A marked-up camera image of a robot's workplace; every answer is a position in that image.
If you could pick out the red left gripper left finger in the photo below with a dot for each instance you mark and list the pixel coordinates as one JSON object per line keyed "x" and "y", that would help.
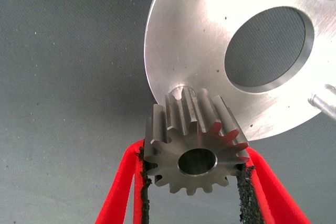
{"x": 118, "y": 197}

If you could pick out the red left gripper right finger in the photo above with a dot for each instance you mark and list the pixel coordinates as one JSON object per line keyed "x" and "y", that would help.
{"x": 273, "y": 195}

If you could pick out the small steel spur gear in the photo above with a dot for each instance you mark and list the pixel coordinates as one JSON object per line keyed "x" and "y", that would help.
{"x": 170, "y": 155}

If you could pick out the round metal carrier plate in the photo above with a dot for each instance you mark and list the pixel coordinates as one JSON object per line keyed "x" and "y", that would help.
{"x": 197, "y": 37}

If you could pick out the dark grey table cloth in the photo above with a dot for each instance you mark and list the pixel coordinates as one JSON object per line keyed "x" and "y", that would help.
{"x": 65, "y": 51}

